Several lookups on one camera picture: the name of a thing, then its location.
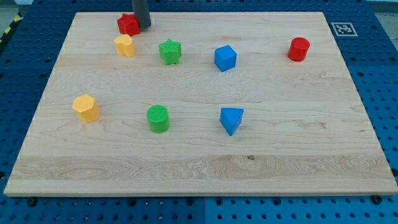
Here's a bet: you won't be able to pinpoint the red cylinder block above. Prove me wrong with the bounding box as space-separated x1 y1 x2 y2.
287 37 310 62

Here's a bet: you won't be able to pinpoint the yellow heart block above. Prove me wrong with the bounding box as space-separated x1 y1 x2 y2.
114 34 136 57

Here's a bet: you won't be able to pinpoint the yellow hexagon block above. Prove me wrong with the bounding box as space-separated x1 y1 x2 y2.
72 95 100 123

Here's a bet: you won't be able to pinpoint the blue triangle block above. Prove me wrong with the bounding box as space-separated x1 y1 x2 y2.
220 108 244 136

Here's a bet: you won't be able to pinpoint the blue cube block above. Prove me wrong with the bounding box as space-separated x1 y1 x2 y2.
214 45 237 72

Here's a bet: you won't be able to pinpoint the green cylinder block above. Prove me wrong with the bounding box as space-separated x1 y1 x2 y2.
147 105 170 133

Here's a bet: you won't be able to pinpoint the white fiducial marker tag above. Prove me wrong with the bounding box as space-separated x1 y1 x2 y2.
331 22 358 37

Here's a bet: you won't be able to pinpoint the red star block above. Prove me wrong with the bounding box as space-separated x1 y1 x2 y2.
117 14 141 36

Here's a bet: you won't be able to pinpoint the green star block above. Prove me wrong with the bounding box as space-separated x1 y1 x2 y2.
159 39 182 65

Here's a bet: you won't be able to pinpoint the yellow black hazard tape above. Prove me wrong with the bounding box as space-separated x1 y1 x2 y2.
1 11 23 45

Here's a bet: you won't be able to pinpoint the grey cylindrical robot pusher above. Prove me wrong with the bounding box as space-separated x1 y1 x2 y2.
132 0 152 29

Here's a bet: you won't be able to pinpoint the light wooden board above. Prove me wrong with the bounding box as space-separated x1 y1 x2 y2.
4 12 397 197

